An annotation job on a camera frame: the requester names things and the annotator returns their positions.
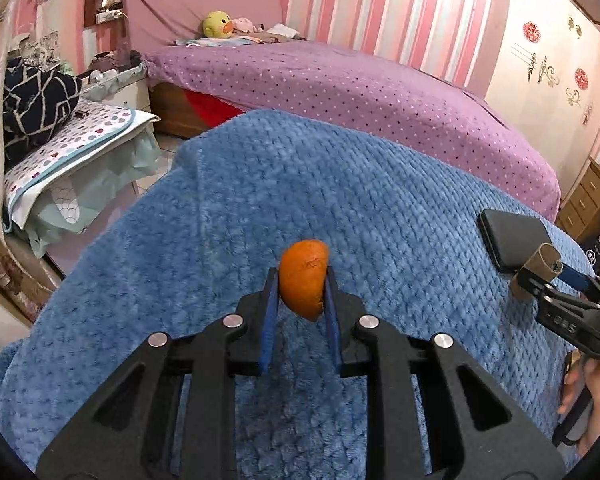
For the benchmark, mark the dotted folded quilt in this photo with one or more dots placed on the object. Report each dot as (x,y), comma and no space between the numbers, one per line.
(93,129)

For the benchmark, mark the black wallet case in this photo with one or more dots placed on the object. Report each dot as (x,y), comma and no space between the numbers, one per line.
(510,239)

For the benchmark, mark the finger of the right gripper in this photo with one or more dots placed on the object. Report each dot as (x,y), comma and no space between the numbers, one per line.
(587,285)
(530,287)

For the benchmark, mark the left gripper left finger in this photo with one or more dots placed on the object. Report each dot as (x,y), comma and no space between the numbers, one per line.
(168,410)

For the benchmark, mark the purple dotted bed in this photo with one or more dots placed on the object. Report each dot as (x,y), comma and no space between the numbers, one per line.
(358,91)

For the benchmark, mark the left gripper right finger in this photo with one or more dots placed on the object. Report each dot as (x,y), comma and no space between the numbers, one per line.
(432,411)

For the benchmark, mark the blue fleece blanket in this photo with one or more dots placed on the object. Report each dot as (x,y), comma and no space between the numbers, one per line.
(401,229)

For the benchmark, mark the black white patterned bag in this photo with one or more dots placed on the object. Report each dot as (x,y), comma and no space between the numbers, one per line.
(36,104)

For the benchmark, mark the cardboard tube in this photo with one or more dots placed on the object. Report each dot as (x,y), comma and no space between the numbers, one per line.
(545,263)

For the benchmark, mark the wooden desk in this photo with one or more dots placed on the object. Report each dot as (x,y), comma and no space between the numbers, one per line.
(579,215)

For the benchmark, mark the white wardrobe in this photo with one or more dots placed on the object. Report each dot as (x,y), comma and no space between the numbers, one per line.
(546,80)

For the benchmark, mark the yellow duck plush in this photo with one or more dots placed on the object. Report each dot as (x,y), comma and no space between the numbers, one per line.
(217,25)

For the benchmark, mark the pink headboard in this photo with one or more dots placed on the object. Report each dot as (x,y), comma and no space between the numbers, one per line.
(155,24)

